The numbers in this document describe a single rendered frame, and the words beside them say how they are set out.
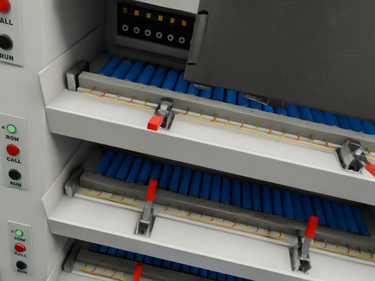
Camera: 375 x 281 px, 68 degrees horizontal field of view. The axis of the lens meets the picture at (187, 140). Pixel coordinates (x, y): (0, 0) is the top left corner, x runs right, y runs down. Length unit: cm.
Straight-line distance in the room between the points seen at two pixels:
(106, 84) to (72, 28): 10
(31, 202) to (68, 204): 6
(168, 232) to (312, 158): 26
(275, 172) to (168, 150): 15
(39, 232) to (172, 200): 23
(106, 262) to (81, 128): 33
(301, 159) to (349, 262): 25
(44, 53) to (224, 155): 27
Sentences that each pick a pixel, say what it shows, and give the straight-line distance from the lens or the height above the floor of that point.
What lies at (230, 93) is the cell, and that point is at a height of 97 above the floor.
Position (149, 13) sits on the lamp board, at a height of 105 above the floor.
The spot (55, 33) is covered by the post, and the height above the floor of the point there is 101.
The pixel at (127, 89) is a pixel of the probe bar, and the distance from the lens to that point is 42.
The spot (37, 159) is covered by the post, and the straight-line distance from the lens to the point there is 47.
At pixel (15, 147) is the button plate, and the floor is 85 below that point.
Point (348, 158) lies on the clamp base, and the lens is 43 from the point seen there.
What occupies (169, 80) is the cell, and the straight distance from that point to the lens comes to 46.
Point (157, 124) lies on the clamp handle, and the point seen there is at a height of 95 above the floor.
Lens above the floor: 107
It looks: 24 degrees down
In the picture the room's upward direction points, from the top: 12 degrees clockwise
